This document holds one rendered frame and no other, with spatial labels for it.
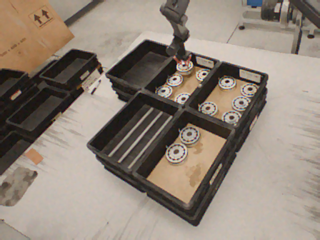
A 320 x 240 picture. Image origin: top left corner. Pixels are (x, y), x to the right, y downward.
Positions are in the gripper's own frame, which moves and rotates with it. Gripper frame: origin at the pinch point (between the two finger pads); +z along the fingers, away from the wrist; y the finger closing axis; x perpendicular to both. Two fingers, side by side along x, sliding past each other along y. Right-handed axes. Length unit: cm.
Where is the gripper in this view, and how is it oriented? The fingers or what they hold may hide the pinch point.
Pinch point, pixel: (184, 64)
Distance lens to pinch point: 164.2
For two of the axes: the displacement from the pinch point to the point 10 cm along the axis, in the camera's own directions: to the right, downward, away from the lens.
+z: 1.5, 7.0, 7.0
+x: 5.2, -6.6, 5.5
